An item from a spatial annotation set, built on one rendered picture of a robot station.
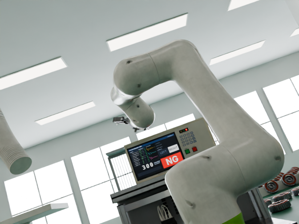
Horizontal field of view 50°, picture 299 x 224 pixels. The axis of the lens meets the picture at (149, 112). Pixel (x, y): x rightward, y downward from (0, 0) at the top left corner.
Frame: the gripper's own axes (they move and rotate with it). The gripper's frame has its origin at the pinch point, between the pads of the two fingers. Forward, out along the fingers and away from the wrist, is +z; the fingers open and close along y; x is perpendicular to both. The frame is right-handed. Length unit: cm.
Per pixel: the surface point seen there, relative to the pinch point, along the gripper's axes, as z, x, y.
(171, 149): -19.2, -10.2, 20.0
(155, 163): -17.8, -18.5, 14.0
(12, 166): 69, -35, -65
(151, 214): -8.0, -43.9, 19.1
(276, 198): 5, -24, 98
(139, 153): -15.0, -15.2, 5.3
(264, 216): -38, -33, 63
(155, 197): -22.6, -34.3, 15.2
